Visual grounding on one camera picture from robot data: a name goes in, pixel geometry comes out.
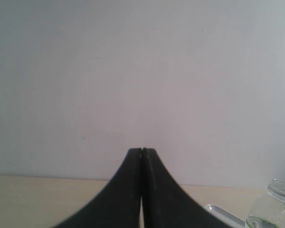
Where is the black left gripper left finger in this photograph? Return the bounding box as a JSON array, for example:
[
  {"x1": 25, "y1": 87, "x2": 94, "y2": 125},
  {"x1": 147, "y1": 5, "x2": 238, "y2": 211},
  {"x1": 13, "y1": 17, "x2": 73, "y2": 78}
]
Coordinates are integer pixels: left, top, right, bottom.
[{"x1": 55, "y1": 148, "x2": 142, "y2": 228}]

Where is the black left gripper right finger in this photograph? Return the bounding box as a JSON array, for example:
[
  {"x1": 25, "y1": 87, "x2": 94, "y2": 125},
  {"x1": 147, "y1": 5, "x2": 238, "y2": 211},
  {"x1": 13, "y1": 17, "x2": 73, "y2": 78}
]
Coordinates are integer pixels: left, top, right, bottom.
[{"x1": 141, "y1": 148, "x2": 228, "y2": 228}]

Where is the clear plastic water bottle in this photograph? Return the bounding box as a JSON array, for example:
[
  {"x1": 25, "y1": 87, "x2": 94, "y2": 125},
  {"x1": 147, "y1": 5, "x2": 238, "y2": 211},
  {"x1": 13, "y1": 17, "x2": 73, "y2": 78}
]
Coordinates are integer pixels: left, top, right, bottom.
[{"x1": 245, "y1": 179, "x2": 285, "y2": 228}]

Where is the white plastic tray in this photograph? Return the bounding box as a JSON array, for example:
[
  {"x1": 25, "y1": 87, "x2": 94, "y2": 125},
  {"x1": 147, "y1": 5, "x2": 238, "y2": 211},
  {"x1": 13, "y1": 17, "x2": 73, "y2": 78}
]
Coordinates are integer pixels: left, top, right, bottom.
[{"x1": 204, "y1": 204, "x2": 245, "y2": 228}]

